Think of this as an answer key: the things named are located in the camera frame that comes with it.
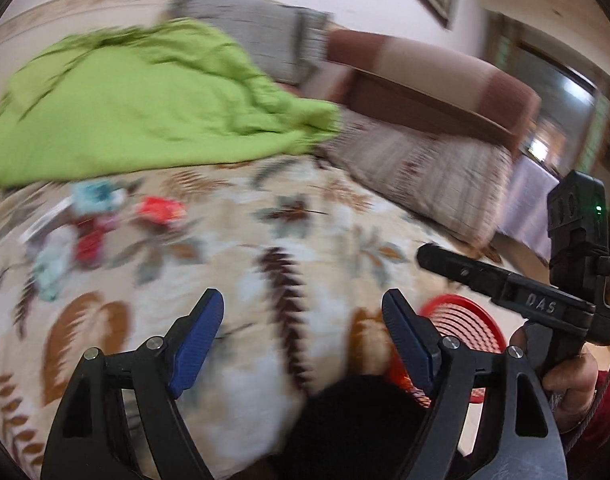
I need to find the dark cloth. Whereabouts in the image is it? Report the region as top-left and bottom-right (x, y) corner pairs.
(272, 374), (436, 480)

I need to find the torn red carton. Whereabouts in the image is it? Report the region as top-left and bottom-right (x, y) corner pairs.
(134, 195), (188, 231)

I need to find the red wrapper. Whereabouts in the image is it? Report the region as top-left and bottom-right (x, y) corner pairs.
(74, 230), (106, 267)

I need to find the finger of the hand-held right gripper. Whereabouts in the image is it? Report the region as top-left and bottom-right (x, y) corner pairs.
(416, 243), (512, 306)

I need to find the table with lilac cloth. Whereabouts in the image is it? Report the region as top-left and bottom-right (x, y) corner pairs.
(495, 155), (560, 261)

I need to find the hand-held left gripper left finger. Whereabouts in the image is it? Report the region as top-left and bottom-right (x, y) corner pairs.
(40, 287), (226, 480)

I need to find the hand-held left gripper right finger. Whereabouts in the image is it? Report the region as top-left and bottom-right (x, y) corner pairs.
(381, 289), (568, 480)

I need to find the green quilt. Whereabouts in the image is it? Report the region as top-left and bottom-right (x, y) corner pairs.
(0, 17), (343, 191)

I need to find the teal snack packet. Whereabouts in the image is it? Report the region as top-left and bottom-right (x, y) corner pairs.
(71, 180), (131, 212)

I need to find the person's right hand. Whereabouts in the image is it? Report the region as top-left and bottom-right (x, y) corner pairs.
(509, 325), (600, 433)

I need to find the grey quilted pillow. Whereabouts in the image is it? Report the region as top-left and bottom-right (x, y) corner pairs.
(167, 0), (331, 86)

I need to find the red plastic basket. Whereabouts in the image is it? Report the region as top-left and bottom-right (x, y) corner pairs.
(385, 294), (508, 406)

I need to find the leaf-print fleece blanket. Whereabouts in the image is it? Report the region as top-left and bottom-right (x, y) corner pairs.
(0, 152), (506, 480)

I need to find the wooden framed window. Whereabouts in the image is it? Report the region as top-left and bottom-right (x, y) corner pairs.
(485, 10), (610, 171)

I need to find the beige wooden bed board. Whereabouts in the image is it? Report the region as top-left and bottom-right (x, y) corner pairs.
(0, 0), (176, 61)

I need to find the striped brown pillow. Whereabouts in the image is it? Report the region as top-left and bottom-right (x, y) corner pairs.
(317, 110), (516, 251)

